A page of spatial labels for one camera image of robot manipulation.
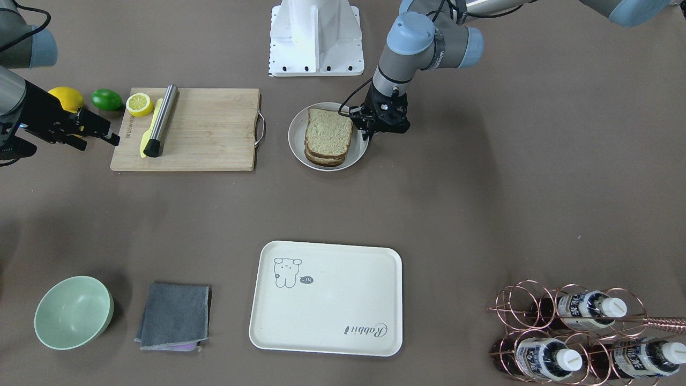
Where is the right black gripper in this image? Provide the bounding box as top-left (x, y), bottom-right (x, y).
top-left (2, 80), bottom-right (120, 152)

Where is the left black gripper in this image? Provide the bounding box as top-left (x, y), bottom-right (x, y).
top-left (349, 85), bottom-right (410, 141)

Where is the white round plate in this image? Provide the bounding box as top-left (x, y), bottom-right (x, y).
top-left (288, 107), bottom-right (369, 172)

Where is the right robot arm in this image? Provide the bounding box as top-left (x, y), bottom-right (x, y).
top-left (1, 1), bottom-right (120, 167)

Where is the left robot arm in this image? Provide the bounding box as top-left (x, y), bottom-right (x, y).
top-left (338, 1), bottom-right (684, 149)

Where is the cream rectangular tray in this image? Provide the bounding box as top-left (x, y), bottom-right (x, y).
top-left (248, 240), bottom-right (404, 357)

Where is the green lime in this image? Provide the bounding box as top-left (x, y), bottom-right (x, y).
top-left (91, 88), bottom-right (123, 112)

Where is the yellow lemon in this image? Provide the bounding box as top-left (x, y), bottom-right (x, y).
top-left (48, 86), bottom-right (84, 113)

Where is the half lemon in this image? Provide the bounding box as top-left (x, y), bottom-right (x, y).
top-left (125, 93), bottom-right (155, 117)

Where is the wooden cutting board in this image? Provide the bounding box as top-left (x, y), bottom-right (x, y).
top-left (110, 88), bottom-right (264, 172)

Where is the green bowl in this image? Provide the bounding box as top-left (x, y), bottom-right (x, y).
top-left (34, 276), bottom-right (114, 350)

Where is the grey folded cloth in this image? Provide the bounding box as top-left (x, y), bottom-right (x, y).
top-left (134, 283), bottom-right (212, 352)

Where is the drink bottle one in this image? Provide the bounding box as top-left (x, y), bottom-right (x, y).
top-left (528, 290), bottom-right (628, 332)

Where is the drink bottle two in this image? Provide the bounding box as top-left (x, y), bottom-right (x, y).
top-left (490, 337), bottom-right (583, 381)

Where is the drink bottle three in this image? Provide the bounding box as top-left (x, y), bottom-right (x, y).
top-left (590, 337), bottom-right (685, 380)

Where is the steel handled yellow knife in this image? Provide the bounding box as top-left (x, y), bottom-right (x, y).
top-left (140, 84), bottom-right (179, 158)

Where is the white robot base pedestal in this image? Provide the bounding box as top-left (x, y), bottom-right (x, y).
top-left (268, 1), bottom-right (365, 77)

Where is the copper wire bottle rack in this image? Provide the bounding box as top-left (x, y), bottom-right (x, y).
top-left (488, 279), bottom-right (684, 385)

